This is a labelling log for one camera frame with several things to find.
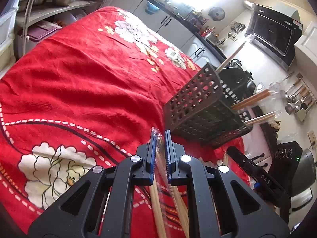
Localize round wall fan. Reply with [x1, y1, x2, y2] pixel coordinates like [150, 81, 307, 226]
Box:
[208, 7, 226, 22]

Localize white plastic drawer unit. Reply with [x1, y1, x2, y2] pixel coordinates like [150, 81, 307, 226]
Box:
[1, 0, 19, 70]

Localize blue bowl on cabinet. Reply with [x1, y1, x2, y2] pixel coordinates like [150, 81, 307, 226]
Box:
[145, 1, 161, 15]

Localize metal chopsticks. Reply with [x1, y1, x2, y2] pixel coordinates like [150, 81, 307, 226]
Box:
[215, 41, 247, 73]

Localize red floral tablecloth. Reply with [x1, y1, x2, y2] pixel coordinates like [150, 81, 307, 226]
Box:
[0, 5, 251, 238]

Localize metal shelf table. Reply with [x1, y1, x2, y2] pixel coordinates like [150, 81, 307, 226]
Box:
[16, 0, 98, 57]

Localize chopsticks bundle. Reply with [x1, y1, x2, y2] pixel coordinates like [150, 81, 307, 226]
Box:
[231, 89, 271, 111]

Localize black range hood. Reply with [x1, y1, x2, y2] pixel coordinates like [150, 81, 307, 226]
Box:
[245, 3, 303, 71]

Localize hanging ladles and utensils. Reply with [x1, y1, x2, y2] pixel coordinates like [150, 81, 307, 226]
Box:
[280, 73, 316, 123]

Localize black plastic utensil basket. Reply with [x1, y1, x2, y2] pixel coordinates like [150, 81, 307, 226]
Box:
[163, 63, 253, 148]

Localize wooden chopsticks long pair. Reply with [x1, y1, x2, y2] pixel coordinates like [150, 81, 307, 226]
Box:
[149, 127, 190, 237]

